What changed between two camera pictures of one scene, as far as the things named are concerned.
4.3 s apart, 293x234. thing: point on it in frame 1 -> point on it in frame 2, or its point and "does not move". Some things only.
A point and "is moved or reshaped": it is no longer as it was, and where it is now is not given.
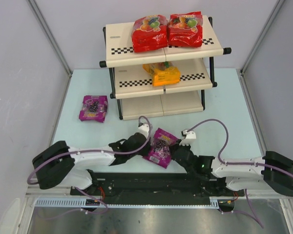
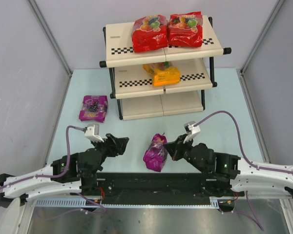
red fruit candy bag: (185, 29) does not move
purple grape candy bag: (159, 152) is moved or reshaped
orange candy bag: (162, 73) does not move
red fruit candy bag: (149, 32) does not move
